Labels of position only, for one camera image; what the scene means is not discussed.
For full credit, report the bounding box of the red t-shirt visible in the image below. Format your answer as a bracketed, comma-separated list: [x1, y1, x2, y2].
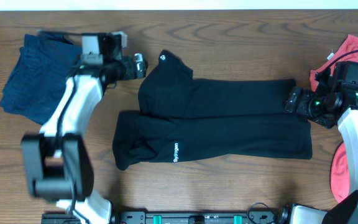
[310, 35, 358, 202]

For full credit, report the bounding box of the folded navy blue garment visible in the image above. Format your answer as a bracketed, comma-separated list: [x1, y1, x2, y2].
[0, 33, 82, 125]

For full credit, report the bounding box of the black t-shirt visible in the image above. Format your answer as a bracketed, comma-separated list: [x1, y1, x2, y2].
[112, 50, 313, 170]

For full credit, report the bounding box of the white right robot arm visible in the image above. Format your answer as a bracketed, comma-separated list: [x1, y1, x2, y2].
[285, 86, 358, 223]

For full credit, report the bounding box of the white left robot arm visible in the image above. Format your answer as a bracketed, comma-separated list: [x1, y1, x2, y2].
[21, 54, 147, 223]

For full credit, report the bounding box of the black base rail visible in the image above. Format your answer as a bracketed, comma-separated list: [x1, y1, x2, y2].
[40, 202, 291, 224]

